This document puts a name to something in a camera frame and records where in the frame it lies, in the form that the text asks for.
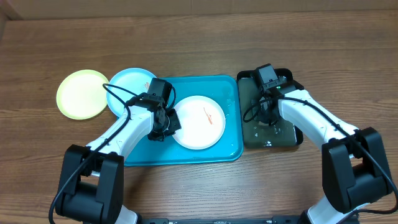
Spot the white pink plate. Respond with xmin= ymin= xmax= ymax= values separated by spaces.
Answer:
xmin=173 ymin=95 xmax=226 ymax=150

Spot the blue rimmed plate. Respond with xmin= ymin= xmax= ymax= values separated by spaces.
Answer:
xmin=106 ymin=68 xmax=155 ymax=117

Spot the green rimmed plate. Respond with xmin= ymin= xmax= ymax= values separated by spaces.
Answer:
xmin=56 ymin=69 xmax=109 ymax=120

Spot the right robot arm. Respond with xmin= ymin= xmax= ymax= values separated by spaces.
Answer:
xmin=261 ymin=81 xmax=397 ymax=223

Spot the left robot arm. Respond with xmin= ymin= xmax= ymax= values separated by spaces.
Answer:
xmin=48 ymin=92 xmax=181 ymax=224

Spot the teal plastic tray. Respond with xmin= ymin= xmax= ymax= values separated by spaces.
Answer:
xmin=124 ymin=75 xmax=244 ymax=167

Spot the black water basin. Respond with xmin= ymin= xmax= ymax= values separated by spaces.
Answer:
xmin=237 ymin=70 xmax=303 ymax=149

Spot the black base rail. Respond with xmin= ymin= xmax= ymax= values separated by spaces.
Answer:
xmin=137 ymin=215 xmax=310 ymax=224

